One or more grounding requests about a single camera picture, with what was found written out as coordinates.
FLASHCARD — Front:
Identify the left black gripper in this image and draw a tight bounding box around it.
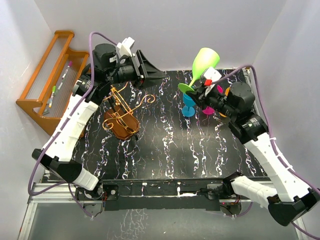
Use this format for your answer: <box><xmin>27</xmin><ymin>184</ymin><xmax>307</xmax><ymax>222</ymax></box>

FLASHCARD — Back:
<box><xmin>106</xmin><ymin>50</ymin><xmax>167</xmax><ymax>90</ymax></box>

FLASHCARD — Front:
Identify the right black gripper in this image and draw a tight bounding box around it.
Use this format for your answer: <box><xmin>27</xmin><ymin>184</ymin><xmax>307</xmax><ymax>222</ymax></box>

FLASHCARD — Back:
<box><xmin>186</xmin><ymin>84</ymin><xmax>238</xmax><ymax>120</ymax></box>

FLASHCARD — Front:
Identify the orange wine glass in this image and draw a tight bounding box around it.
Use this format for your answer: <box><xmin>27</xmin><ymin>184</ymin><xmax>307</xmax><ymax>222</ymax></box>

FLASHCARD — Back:
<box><xmin>218</xmin><ymin>87</ymin><xmax>232</xmax><ymax>118</ymax></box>

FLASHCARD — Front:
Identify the pink wine glass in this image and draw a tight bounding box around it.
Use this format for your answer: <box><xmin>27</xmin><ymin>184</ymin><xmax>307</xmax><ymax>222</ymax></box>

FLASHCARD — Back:
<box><xmin>201</xmin><ymin>84</ymin><xmax>224</xmax><ymax>116</ymax></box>

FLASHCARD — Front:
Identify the green wine glass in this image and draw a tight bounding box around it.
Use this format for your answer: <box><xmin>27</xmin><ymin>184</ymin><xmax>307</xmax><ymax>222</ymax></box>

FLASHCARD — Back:
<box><xmin>178</xmin><ymin>47</ymin><xmax>222</xmax><ymax>94</ymax></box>

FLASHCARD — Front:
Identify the gold wire wine glass rack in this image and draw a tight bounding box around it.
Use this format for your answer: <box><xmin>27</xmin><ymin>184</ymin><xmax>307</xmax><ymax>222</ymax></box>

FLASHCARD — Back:
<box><xmin>102</xmin><ymin>85</ymin><xmax>156</xmax><ymax>141</ymax></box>

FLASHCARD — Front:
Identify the blue wine glass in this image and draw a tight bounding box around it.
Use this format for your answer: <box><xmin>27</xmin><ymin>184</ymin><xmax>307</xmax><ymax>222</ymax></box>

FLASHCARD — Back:
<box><xmin>181</xmin><ymin>94</ymin><xmax>196</xmax><ymax>118</ymax></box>

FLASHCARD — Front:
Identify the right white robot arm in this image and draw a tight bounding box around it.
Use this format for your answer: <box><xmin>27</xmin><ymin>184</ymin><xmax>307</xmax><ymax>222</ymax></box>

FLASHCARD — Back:
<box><xmin>186</xmin><ymin>67</ymin><xmax>320</xmax><ymax>226</ymax></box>

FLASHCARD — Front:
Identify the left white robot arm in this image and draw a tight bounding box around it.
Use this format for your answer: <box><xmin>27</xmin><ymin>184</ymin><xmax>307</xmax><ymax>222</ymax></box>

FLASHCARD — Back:
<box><xmin>32</xmin><ymin>37</ymin><xmax>166</xmax><ymax>200</ymax></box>

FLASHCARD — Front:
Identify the orange wooden shelf rack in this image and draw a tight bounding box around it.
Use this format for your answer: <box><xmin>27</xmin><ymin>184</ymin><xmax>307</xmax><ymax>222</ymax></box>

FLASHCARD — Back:
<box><xmin>16</xmin><ymin>30</ymin><xmax>89</xmax><ymax>136</ymax></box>

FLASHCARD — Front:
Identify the pink green marker pen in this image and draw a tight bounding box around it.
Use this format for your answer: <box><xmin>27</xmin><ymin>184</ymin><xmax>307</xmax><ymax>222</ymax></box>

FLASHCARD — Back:
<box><xmin>48</xmin><ymin>61</ymin><xmax>73</xmax><ymax>108</ymax></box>

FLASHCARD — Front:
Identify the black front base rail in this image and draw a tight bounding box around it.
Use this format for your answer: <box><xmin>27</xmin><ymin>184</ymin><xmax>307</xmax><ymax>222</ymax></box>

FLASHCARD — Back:
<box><xmin>75</xmin><ymin>178</ymin><xmax>247</xmax><ymax>211</ymax></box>

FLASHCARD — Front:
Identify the aluminium frame rail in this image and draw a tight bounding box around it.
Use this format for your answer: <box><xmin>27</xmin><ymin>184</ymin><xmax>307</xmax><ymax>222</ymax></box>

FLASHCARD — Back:
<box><xmin>17</xmin><ymin>181</ymin><xmax>308</xmax><ymax>240</ymax></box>

